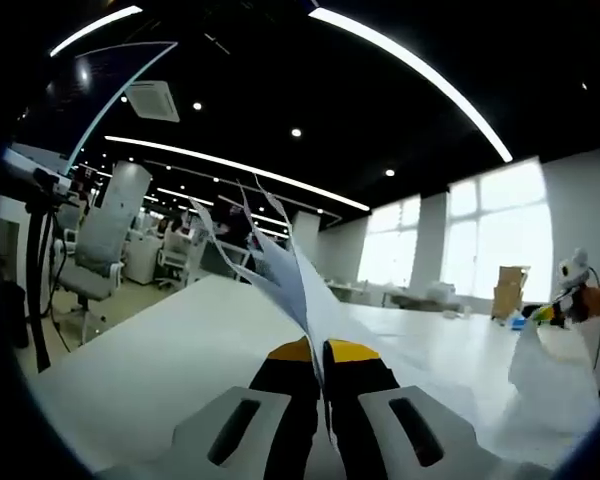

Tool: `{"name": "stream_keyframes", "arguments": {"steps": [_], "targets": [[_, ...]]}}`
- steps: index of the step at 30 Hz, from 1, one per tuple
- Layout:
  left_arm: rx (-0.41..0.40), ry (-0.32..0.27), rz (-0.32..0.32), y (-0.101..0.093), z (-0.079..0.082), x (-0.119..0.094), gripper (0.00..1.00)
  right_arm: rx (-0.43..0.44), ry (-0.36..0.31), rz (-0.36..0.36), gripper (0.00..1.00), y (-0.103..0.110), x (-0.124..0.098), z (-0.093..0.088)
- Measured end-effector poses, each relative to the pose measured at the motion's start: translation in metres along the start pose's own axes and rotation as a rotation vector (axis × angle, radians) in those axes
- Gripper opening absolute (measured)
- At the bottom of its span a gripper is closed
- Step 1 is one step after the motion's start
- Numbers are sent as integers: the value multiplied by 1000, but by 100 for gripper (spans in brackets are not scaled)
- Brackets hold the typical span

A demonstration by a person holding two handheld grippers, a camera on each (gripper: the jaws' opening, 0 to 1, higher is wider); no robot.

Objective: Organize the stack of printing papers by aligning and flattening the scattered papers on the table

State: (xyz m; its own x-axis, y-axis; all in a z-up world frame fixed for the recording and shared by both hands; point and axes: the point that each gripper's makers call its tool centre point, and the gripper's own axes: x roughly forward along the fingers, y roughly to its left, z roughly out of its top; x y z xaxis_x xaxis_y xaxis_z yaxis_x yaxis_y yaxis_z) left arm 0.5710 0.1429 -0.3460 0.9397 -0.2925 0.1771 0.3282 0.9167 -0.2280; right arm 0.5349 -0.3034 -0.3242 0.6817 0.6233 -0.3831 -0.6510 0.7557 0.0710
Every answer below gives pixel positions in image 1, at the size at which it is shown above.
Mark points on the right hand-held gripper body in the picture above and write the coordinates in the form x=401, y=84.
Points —
x=575, y=270

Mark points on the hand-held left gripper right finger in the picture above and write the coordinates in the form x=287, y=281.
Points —
x=370, y=400

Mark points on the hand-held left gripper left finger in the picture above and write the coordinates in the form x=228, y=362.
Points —
x=280, y=400

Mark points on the white printing paper sheet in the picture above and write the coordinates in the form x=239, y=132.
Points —
x=550, y=390

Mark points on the small blue box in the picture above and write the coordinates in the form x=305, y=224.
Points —
x=519, y=324

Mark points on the brown cardboard box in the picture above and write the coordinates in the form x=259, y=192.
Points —
x=507, y=292

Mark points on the large bright window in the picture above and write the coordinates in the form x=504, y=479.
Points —
x=510, y=225

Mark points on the white table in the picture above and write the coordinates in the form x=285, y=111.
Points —
x=155, y=350

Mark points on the smaller bright window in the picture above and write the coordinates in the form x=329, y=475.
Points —
x=385, y=250

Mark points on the grey high-back office chair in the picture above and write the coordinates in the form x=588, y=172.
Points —
x=110, y=225

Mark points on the long ceiling light strip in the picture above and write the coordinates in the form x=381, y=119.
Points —
x=430, y=71
x=230, y=161

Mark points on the black tripod stand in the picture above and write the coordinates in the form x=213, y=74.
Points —
x=42, y=300

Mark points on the ceiling air conditioner vent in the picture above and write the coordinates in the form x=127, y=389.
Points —
x=152, y=102

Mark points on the white standing desk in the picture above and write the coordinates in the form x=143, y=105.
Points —
x=25, y=165

